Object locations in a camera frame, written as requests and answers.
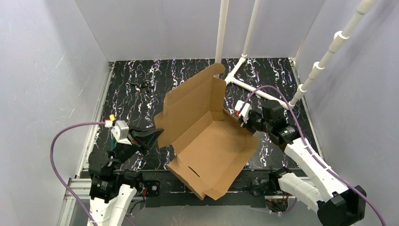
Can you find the brown cardboard box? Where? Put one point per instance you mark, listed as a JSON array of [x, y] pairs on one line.
[[205, 137]]

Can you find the white PVC pipe frame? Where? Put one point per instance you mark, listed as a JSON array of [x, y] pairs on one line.
[[253, 66]]

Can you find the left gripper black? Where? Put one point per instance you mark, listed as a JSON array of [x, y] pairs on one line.
[[134, 141]]

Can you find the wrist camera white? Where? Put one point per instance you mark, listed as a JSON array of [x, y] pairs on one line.
[[242, 110], [119, 130]]

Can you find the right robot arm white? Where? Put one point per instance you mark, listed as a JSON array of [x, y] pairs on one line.
[[334, 202]]

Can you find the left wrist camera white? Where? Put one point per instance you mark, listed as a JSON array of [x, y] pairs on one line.
[[119, 130]]

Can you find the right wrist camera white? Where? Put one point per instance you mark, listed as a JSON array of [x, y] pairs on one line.
[[242, 110]]

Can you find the small black clip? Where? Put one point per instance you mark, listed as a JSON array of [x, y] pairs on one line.
[[146, 85]]

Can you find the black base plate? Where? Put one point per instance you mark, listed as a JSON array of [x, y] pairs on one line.
[[176, 187]]

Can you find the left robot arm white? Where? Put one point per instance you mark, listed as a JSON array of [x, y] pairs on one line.
[[112, 190]]

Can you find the green handled tool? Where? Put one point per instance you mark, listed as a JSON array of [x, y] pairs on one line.
[[112, 142]]

